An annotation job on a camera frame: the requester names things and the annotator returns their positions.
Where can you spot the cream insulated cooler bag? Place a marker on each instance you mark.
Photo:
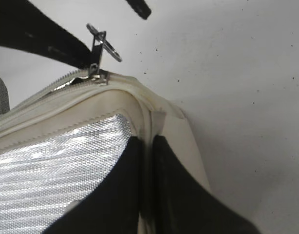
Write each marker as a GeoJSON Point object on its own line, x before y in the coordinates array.
{"type": "Point", "coordinates": [57, 146]}

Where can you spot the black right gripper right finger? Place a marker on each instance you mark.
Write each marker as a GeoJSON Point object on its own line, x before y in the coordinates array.
{"type": "Point", "coordinates": [182, 205]}

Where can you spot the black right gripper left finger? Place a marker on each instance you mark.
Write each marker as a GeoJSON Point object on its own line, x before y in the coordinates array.
{"type": "Point", "coordinates": [113, 207]}

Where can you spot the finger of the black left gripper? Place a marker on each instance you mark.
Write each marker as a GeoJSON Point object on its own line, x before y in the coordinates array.
{"type": "Point", "coordinates": [24, 27]}

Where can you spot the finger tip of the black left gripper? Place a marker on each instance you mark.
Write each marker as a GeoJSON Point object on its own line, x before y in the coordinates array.
{"type": "Point", "coordinates": [140, 7]}

